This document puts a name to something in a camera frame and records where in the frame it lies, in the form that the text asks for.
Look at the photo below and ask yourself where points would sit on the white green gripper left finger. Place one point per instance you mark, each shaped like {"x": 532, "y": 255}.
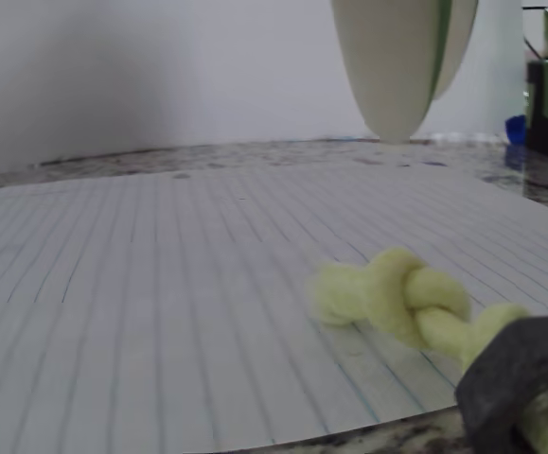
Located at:
{"x": 387, "y": 71}

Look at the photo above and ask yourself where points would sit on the white green gripper right finger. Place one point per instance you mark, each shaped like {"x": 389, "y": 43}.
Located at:
{"x": 463, "y": 28}

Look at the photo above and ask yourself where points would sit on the black hex nut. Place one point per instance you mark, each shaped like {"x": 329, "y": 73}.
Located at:
{"x": 505, "y": 369}

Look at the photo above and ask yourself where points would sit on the blue plastic block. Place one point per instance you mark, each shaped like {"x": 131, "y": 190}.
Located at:
{"x": 515, "y": 130}

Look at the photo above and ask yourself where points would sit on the white backdrop board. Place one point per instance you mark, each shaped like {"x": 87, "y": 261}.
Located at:
{"x": 160, "y": 71}

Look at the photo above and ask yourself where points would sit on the lined paper sheet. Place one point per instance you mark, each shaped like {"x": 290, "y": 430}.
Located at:
{"x": 160, "y": 284}

